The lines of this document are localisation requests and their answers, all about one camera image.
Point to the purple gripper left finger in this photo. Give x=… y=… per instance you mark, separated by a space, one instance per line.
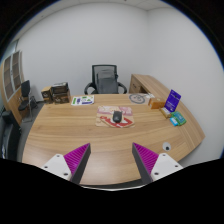
x=70 y=166

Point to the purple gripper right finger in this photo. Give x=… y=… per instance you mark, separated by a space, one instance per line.
x=153 y=166

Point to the black computer mouse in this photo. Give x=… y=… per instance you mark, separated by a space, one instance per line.
x=117 y=116

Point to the pink red mouse pad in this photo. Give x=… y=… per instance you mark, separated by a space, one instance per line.
x=104 y=117

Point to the blue small packet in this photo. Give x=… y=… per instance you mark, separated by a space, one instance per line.
x=173 y=121

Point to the green packet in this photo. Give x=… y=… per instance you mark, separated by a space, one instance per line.
x=179 y=118

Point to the yellow small box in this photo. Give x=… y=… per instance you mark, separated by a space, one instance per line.
x=165 y=112

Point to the wooden office desk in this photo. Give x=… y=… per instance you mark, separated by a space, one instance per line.
x=59 y=129

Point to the small orange wooden box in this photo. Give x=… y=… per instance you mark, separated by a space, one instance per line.
x=156 y=103

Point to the white green leaflet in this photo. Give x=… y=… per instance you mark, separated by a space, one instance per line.
x=82 y=100

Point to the round grey coaster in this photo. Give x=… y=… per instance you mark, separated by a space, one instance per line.
x=137 y=99

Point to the purple standing card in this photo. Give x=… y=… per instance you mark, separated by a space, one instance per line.
x=172 y=101

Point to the black chair at left edge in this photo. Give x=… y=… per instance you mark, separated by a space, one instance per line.
x=10 y=133

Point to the dark brown cardboard box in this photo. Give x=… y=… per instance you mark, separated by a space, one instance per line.
x=61 y=93

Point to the black visitor chair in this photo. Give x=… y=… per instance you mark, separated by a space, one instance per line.
x=26 y=99

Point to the small brown cardboard box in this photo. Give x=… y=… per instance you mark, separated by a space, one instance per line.
x=47 y=95

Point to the wooden side return desk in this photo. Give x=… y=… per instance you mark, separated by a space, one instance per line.
x=148 y=84

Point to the black mesh office chair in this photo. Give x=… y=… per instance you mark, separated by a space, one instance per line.
x=104 y=80

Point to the wooden glass door cabinet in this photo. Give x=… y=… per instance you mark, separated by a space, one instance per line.
x=11 y=78

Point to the desk cable grommet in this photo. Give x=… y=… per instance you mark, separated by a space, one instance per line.
x=166 y=146

